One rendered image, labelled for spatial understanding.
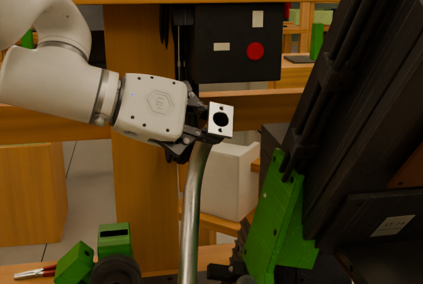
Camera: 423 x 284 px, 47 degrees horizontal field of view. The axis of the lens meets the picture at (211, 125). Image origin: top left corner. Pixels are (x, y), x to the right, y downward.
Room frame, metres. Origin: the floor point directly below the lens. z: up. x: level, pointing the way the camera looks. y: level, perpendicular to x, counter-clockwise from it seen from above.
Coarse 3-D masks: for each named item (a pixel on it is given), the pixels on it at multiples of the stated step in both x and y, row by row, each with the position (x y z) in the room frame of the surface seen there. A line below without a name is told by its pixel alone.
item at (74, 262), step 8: (72, 248) 0.68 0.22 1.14; (80, 248) 0.66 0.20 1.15; (88, 248) 0.68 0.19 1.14; (64, 256) 0.67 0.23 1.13; (72, 256) 0.65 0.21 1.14; (80, 256) 0.64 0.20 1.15; (88, 256) 0.66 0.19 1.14; (64, 264) 0.65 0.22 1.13; (72, 264) 0.63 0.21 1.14; (80, 264) 0.63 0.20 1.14; (88, 264) 0.64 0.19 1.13; (56, 272) 0.64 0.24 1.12; (64, 272) 0.63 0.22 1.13; (72, 272) 0.63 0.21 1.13; (80, 272) 0.63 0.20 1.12; (88, 272) 0.64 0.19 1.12; (56, 280) 0.63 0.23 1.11; (64, 280) 0.63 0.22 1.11; (72, 280) 0.63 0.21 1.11; (80, 280) 0.63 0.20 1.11; (88, 280) 0.65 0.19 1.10
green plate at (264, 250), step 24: (264, 192) 0.75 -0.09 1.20; (288, 192) 0.67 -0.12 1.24; (264, 216) 0.72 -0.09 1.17; (288, 216) 0.66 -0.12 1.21; (264, 240) 0.69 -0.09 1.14; (288, 240) 0.67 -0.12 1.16; (312, 240) 0.68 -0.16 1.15; (264, 264) 0.66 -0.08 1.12; (288, 264) 0.67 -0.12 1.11; (312, 264) 0.68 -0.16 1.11
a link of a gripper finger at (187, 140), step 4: (204, 128) 0.71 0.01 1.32; (204, 132) 0.71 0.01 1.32; (220, 132) 0.72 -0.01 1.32; (188, 136) 0.70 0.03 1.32; (192, 136) 0.71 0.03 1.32; (200, 136) 0.71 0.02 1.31; (204, 136) 0.71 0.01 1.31; (208, 136) 0.72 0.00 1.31; (212, 136) 0.72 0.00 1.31; (216, 136) 0.72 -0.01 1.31; (184, 140) 0.70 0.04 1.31; (188, 140) 0.70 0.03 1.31; (192, 140) 0.70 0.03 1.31; (196, 140) 0.72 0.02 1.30; (200, 140) 0.72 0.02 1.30; (204, 140) 0.72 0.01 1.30; (208, 140) 0.72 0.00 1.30; (212, 140) 0.72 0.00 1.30; (216, 140) 0.72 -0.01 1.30; (220, 140) 0.73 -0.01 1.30; (184, 144) 0.69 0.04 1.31; (188, 144) 0.71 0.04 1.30; (212, 144) 0.73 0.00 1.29
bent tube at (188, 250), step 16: (208, 112) 0.73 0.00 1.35; (224, 112) 0.73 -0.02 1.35; (208, 128) 0.71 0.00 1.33; (224, 128) 0.71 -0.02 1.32; (208, 144) 0.76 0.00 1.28; (192, 160) 0.78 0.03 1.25; (192, 176) 0.77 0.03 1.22; (192, 192) 0.76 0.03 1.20; (192, 208) 0.73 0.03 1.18; (192, 224) 0.71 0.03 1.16; (192, 240) 0.69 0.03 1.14; (192, 256) 0.67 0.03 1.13; (192, 272) 0.65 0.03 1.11
